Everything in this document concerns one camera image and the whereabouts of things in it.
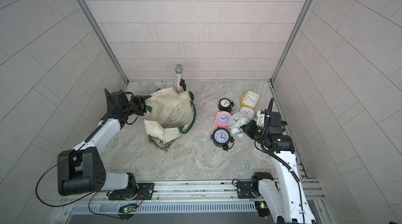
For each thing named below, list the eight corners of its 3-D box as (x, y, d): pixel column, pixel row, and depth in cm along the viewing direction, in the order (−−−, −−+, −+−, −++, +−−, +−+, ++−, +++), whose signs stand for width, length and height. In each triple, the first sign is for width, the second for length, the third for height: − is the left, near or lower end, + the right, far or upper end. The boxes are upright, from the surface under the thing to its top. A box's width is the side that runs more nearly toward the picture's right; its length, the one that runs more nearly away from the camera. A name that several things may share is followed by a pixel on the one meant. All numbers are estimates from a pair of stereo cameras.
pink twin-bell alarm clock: (214, 126, 95) (214, 124, 92) (216, 112, 101) (216, 110, 99) (229, 129, 94) (230, 126, 91) (230, 114, 100) (231, 112, 98)
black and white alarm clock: (208, 142, 89) (209, 139, 86) (217, 128, 94) (217, 125, 92) (230, 153, 85) (230, 151, 82) (237, 138, 90) (238, 135, 88)
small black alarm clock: (216, 109, 102) (216, 106, 100) (222, 99, 107) (222, 96, 105) (228, 114, 99) (229, 112, 97) (234, 104, 105) (234, 101, 102)
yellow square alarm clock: (238, 105, 104) (239, 103, 102) (245, 91, 112) (245, 88, 110) (254, 111, 101) (255, 109, 99) (260, 96, 109) (261, 94, 107)
